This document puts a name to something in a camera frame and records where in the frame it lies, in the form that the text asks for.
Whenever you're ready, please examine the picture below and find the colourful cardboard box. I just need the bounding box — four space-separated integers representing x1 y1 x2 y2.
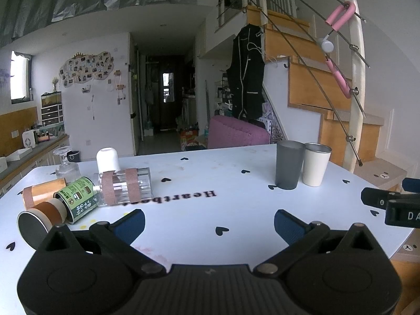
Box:
179 129 199 152

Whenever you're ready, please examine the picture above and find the grey plastic cup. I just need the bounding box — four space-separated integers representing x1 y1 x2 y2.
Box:
275 140 306 190

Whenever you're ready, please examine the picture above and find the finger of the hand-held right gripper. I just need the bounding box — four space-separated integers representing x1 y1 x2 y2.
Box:
402 177 420 193
360 187 390 210

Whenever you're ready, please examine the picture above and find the black drawer organizer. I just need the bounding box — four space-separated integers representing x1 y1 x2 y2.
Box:
41 91 64 127

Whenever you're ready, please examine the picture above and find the pink exercise tool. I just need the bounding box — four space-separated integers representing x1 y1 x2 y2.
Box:
316 1 357 99

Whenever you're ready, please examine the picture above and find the white stair post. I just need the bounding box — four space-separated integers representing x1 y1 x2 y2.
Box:
340 0 375 173

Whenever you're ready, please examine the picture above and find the kitchen counter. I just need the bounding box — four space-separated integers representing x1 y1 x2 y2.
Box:
0 134 70 198

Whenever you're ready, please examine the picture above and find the bear-print box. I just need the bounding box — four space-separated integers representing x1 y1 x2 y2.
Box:
354 157 408 191
390 233 420 260

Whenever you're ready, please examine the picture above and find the brown and white cup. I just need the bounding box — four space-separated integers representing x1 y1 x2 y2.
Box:
17 198 68 250

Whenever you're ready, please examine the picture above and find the white cup with metal rim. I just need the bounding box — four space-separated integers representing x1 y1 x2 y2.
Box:
302 142 333 187

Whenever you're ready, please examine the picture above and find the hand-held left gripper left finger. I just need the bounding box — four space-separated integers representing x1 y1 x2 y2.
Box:
37 208 167 277

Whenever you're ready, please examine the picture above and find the black hanging coat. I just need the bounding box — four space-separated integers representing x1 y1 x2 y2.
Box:
226 24 265 121

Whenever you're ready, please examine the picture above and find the pink upholstered chair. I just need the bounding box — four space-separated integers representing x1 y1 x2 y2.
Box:
208 115 270 150

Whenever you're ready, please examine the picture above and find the green tea can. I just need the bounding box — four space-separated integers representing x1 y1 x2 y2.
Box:
54 176 99 225

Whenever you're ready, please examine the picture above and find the white countertop appliance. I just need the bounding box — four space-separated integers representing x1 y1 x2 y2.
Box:
22 129 37 148

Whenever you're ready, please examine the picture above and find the small white cup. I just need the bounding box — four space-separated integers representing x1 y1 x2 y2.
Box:
96 147 120 173

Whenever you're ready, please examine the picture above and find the clear ribbed glass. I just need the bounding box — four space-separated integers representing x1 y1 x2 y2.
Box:
52 146 81 180

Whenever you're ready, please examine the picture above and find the window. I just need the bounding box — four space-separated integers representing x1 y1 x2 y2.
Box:
10 50 34 102

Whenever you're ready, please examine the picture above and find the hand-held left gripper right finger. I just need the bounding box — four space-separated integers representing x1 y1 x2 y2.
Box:
253 209 384 278

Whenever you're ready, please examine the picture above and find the copper tin with tape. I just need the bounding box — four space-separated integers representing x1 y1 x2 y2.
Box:
22 177 67 209

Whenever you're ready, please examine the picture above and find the cloud-shaped photo board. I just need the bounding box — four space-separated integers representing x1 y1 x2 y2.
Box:
59 51 114 88

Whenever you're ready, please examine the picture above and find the clear ribbed bottle brown tape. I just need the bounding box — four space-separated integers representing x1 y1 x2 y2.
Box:
93 167 153 207

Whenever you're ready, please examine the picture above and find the dark door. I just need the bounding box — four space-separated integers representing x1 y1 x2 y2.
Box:
157 56 180 130

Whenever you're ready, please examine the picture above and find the wooden staircase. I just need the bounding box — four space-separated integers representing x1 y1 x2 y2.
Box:
246 5 385 163

